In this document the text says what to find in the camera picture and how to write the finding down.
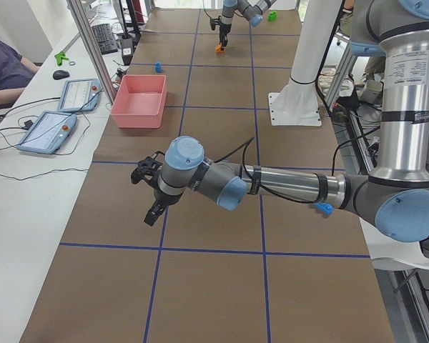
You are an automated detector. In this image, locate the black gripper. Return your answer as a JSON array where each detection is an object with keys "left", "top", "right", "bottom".
[
  {"left": 144, "top": 184, "right": 182, "bottom": 226},
  {"left": 220, "top": 22, "right": 232, "bottom": 47}
]

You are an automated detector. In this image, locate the pink plastic box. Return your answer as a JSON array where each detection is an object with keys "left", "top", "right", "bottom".
[{"left": 111, "top": 74, "right": 167, "bottom": 129}]

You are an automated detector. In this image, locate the green block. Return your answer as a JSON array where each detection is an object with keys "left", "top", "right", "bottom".
[{"left": 267, "top": 11, "right": 277, "bottom": 21}]

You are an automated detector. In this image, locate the black keyboard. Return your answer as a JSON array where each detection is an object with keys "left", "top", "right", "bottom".
[{"left": 91, "top": 24, "right": 118, "bottom": 55}]

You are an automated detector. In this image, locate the near teach pendant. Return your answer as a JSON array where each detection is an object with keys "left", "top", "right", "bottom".
[{"left": 16, "top": 111, "right": 78, "bottom": 154}]

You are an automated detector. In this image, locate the teach pendant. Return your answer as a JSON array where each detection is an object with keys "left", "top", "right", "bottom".
[
  {"left": 16, "top": 111, "right": 78, "bottom": 154},
  {"left": 57, "top": 79, "right": 102, "bottom": 113}
]

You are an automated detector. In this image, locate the far teach pendant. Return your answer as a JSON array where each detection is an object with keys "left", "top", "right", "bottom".
[{"left": 57, "top": 79, "right": 102, "bottom": 113}]

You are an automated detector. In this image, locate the green plastic tool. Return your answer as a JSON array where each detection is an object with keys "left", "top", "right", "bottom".
[{"left": 54, "top": 51, "right": 69, "bottom": 66}]

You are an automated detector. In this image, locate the long blue block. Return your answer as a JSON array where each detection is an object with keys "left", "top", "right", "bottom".
[{"left": 314, "top": 203, "right": 335, "bottom": 216}]

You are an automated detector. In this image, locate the black computer mouse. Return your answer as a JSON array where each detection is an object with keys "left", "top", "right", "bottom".
[{"left": 52, "top": 69, "right": 70, "bottom": 80}]

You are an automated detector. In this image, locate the seated person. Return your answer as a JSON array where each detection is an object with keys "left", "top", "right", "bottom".
[{"left": 0, "top": 40, "right": 40, "bottom": 109}]

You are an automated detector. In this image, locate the white chair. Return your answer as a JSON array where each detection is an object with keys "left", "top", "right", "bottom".
[{"left": 359, "top": 219, "right": 429, "bottom": 271}]

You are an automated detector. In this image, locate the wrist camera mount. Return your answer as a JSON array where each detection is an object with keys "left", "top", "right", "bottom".
[
  {"left": 209, "top": 16, "right": 220, "bottom": 31},
  {"left": 130, "top": 151, "right": 165, "bottom": 189}
]

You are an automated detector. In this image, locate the white camera pole stand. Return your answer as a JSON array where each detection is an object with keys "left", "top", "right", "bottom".
[{"left": 268, "top": 0, "right": 342, "bottom": 126}]

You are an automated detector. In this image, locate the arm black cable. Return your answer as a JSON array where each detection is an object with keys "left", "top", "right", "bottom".
[{"left": 214, "top": 136, "right": 330, "bottom": 204}]

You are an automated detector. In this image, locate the aluminium frame post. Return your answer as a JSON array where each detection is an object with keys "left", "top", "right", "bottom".
[{"left": 66, "top": 0, "right": 117, "bottom": 105}]

